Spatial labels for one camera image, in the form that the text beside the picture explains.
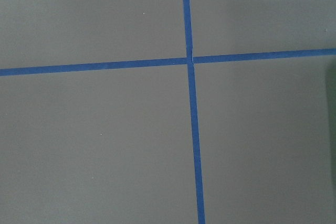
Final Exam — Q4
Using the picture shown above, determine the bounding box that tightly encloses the green plastic tray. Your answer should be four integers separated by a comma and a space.
326, 62, 335, 142

